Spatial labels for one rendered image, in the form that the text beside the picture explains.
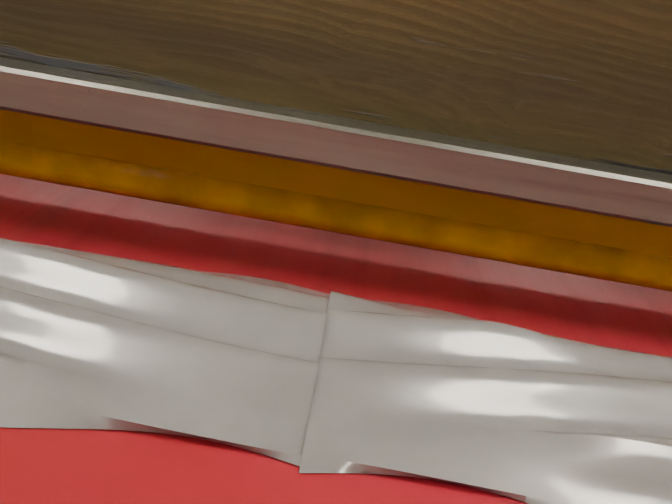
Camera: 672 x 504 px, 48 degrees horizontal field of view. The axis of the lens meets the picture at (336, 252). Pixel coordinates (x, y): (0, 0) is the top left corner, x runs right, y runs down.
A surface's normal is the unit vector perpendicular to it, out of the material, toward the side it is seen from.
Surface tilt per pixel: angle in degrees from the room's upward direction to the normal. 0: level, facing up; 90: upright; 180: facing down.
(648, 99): 90
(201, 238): 0
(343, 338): 33
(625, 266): 90
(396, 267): 0
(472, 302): 0
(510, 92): 90
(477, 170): 90
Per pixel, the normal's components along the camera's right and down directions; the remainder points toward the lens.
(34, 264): 0.03, -0.62
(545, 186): -0.06, 0.33
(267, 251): 0.16, -0.93
